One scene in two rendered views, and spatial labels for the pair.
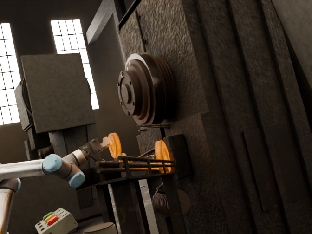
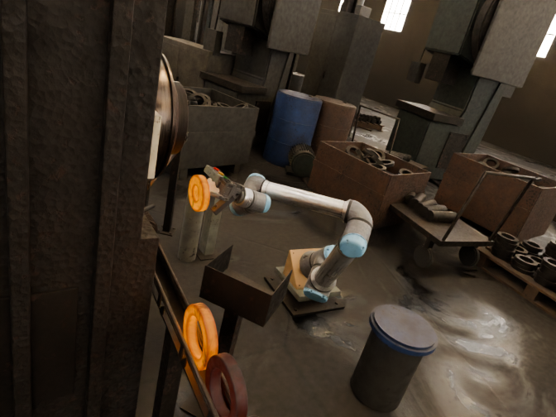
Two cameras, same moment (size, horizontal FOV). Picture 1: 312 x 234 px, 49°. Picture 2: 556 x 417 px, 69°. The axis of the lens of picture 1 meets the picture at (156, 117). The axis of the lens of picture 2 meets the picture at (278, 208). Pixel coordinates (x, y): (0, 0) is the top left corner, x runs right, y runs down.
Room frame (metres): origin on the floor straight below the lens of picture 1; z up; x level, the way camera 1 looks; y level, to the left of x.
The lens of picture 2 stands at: (3.66, 0.24, 1.51)
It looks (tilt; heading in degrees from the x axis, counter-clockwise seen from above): 23 degrees down; 166
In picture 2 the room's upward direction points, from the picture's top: 15 degrees clockwise
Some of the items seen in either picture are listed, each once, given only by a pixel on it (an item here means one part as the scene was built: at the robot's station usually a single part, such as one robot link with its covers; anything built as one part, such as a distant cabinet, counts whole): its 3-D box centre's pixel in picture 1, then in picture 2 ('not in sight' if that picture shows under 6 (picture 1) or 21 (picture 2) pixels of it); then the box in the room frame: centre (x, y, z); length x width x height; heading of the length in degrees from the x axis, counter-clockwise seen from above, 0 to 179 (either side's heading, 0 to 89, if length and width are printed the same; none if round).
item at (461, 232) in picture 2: not in sight; (433, 198); (0.51, 2.44, 0.48); 1.18 x 0.65 x 0.96; 14
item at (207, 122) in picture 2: not in sight; (194, 128); (-0.67, 0.20, 0.39); 1.03 x 0.83 x 0.77; 129
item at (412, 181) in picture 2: not in sight; (366, 182); (-0.06, 2.01, 0.33); 0.93 x 0.73 x 0.66; 31
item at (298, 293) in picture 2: not in sight; (307, 280); (1.54, 1.08, 0.10); 0.32 x 0.32 x 0.04; 20
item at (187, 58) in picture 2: not in sight; (188, 84); (-2.40, 0.02, 0.55); 1.10 x 0.53 x 1.10; 44
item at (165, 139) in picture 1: (178, 156); not in sight; (1.89, -0.07, 0.68); 0.11 x 0.08 x 0.24; 114
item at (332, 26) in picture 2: not in sight; (333, 82); (-2.85, 2.23, 1.00); 0.80 x 0.63 x 2.00; 29
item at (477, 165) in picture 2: not in sight; (496, 198); (-0.24, 3.74, 0.38); 1.03 x 0.83 x 0.75; 27
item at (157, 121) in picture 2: not in sight; (141, 133); (2.45, 0.08, 1.15); 0.26 x 0.02 x 0.18; 24
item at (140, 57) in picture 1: (143, 91); (144, 115); (2.10, 0.04, 1.11); 0.47 x 0.06 x 0.47; 24
